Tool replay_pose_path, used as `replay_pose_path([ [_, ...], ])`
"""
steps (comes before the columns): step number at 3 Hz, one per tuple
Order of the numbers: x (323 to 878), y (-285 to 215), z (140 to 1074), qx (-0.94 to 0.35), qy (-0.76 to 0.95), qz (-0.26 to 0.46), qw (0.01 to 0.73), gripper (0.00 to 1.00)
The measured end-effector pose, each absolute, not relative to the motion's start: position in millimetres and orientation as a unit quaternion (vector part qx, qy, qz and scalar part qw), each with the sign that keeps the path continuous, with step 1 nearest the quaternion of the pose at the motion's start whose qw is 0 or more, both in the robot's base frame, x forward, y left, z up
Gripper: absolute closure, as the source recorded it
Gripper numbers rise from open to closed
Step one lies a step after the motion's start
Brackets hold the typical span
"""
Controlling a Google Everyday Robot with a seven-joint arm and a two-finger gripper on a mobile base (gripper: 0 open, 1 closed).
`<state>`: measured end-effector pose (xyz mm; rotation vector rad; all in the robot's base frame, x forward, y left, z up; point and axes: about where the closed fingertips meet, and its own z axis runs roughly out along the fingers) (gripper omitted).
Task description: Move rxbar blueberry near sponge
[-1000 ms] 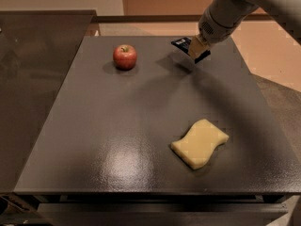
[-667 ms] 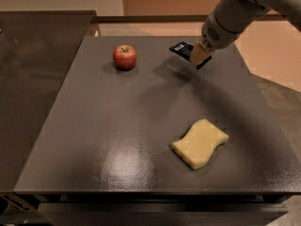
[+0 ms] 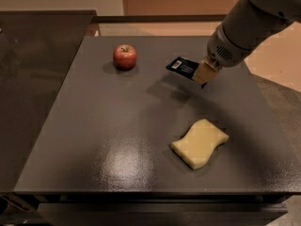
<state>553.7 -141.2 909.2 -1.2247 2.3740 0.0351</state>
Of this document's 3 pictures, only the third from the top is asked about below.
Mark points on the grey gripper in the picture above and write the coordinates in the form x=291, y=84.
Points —
x=220, y=51

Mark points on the dark blue rxbar wrapper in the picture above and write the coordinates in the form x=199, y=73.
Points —
x=183, y=66

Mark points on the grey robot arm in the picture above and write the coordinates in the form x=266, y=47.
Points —
x=248, y=24

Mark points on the yellow sponge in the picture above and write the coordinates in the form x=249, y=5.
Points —
x=199, y=143

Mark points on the red apple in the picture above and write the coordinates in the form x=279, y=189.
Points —
x=125, y=57

